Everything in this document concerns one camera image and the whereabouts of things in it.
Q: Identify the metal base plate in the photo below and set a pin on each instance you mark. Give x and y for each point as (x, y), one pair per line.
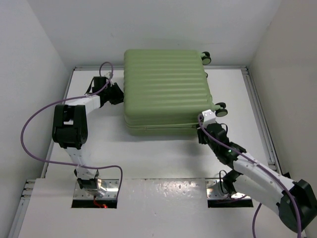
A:
(216, 191)
(109, 191)

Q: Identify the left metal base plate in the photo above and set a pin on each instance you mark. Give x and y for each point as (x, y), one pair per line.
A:
(109, 191)

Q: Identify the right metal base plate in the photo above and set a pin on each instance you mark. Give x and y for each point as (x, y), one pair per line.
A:
(216, 191)

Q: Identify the green suitcase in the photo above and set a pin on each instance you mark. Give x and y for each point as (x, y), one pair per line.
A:
(166, 90)

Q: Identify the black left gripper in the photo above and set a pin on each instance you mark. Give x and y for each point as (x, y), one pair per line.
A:
(120, 94)

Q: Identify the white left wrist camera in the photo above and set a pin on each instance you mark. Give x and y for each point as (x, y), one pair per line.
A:
(109, 76)

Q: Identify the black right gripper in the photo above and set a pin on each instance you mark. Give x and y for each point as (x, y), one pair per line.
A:
(200, 134)

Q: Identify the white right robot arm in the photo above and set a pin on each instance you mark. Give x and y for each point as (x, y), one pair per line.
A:
(293, 201)

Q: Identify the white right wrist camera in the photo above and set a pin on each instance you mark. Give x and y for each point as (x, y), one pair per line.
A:
(209, 117)

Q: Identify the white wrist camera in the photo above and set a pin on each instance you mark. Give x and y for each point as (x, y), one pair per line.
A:
(209, 117)
(109, 76)

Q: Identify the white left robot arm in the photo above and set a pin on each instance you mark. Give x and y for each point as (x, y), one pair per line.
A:
(70, 129)

